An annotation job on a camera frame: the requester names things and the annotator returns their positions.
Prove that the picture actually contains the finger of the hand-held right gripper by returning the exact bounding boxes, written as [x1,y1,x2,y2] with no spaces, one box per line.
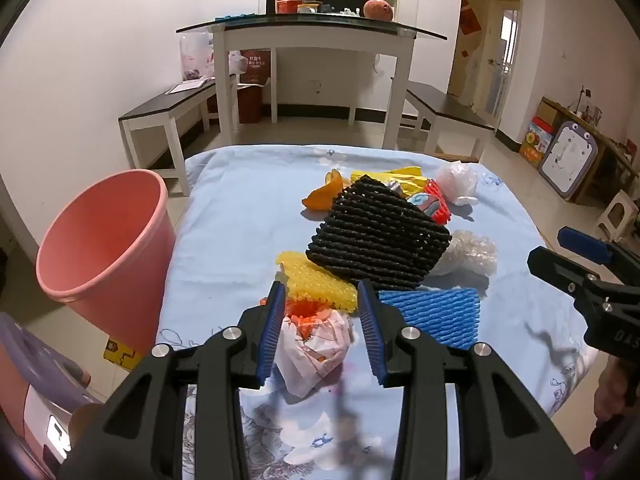
[557,226,640,286]
[527,246,602,307]

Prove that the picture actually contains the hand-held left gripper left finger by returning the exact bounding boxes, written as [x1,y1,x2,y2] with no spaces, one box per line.
[59,280,288,480]

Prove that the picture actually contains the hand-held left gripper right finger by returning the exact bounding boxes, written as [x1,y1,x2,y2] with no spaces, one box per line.
[356,278,583,480]

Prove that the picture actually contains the white paper wad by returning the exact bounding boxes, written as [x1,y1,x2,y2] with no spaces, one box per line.
[260,297,357,400]

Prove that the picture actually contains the blue foam net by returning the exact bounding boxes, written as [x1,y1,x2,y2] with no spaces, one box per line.
[377,287,482,351]

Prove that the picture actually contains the clear bubble wrap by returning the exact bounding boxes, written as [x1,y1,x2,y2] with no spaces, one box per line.
[429,230,498,278]

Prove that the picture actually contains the pink plastic bucket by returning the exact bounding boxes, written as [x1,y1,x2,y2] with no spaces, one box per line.
[36,169,177,356]

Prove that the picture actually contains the person's right forearm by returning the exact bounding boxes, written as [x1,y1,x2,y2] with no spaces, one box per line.
[575,447,640,480]

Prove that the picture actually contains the person's right hand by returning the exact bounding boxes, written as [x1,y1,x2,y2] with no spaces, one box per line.
[594,357,632,426]

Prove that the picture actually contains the white plastic stool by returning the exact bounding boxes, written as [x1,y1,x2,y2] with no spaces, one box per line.
[597,190,636,241]

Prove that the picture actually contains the yellow foam net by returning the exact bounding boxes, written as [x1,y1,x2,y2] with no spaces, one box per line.
[276,251,359,313]

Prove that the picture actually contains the wooden shelf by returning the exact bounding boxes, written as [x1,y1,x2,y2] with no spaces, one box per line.
[540,96,640,206]

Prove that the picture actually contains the black foam net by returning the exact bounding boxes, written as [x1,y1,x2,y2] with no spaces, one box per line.
[305,174,452,291]

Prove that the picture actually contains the colourful cardboard box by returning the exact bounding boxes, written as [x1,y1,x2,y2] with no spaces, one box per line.
[519,116,553,168]

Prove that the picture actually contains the red foam net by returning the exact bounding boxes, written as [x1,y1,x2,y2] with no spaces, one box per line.
[407,180,453,226]

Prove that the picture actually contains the clear white plastic bag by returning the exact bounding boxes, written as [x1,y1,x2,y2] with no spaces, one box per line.
[435,161,481,207]

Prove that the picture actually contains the light blue floral bedsheet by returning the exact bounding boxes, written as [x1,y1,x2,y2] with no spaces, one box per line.
[155,144,601,480]

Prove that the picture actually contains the orange peel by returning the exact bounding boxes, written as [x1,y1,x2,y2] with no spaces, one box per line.
[301,171,347,211]

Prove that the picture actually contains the yellow box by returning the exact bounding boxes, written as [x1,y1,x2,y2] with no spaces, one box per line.
[103,337,143,371]

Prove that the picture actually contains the yellow plastic bag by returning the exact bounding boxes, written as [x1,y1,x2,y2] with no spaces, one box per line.
[350,164,432,198]

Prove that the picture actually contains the empty white bench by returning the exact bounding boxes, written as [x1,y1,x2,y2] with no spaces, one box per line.
[400,87,496,163]

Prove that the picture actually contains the door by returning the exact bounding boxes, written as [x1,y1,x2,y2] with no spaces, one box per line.
[482,0,523,121]

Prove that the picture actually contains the red bin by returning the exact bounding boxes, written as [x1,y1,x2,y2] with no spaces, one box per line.
[236,85,263,123]

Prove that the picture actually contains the purple plastic stool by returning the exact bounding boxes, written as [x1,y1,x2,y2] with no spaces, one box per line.
[0,312,101,480]

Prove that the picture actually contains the white bench with papers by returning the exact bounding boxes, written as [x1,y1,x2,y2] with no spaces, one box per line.
[118,77,238,196]

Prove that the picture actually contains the white papers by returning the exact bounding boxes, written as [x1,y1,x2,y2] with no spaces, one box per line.
[165,79,208,95]

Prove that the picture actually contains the red paper bag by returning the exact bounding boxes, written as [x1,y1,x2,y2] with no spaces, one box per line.
[239,49,272,86]

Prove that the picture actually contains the glass top dining table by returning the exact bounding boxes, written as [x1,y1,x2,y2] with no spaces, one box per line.
[176,12,447,150]

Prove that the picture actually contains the orange red fruit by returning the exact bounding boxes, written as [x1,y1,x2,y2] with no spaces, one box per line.
[363,0,395,21]

